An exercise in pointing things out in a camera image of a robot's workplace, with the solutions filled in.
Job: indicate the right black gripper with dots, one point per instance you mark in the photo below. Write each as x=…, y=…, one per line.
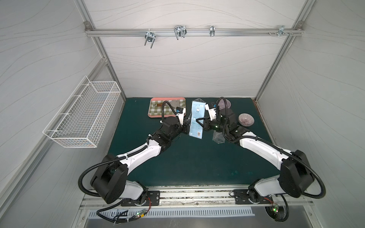
x=207, y=123

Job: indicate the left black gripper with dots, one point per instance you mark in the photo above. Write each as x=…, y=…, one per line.
x=185, y=127

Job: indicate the blue ruler set package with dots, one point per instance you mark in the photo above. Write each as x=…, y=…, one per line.
x=197, y=116

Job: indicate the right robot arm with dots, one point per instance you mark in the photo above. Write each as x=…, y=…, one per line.
x=296, y=177

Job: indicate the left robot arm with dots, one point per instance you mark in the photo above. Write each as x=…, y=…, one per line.
x=110, y=179

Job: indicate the pink plastic tray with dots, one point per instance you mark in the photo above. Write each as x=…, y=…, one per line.
x=165, y=99

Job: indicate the clear plastic pouch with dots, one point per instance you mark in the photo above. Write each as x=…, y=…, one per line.
x=218, y=137

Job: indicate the green checked cloth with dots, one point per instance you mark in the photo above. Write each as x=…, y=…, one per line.
x=155, y=108

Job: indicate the plain lilac bowl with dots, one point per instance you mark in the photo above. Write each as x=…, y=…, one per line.
x=224, y=103

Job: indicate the striped purple bowl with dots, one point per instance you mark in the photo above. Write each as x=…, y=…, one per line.
x=246, y=120

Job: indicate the metal U-bolt clamp middle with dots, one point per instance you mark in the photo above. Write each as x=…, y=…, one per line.
x=180, y=31

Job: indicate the metal u-bolt clamp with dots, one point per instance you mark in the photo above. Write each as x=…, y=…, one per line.
x=180, y=31
x=150, y=37

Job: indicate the metal U-bolt clamp left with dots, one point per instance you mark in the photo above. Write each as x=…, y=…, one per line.
x=150, y=37

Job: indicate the white slotted vent strip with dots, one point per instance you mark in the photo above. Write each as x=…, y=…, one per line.
x=221, y=212

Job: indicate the aluminium top crossbar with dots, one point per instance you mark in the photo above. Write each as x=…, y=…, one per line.
x=191, y=32

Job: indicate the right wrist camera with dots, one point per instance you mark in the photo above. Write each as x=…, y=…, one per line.
x=211, y=108

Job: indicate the wooden handled metal spatula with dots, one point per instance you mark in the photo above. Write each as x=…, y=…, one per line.
x=165, y=103

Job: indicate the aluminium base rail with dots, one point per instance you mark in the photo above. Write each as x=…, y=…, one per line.
x=202, y=196

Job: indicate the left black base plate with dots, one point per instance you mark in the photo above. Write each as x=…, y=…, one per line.
x=147, y=198

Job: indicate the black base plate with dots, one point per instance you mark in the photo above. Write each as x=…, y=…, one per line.
x=147, y=198
x=243, y=196

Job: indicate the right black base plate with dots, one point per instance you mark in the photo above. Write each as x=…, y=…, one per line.
x=243, y=196

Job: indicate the small metal bracket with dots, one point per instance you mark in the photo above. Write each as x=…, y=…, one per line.
x=212, y=31

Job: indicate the white wire wall basket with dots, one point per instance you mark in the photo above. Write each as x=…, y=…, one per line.
x=82, y=119

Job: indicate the metal corner bracket right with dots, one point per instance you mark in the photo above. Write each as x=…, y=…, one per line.
x=281, y=32

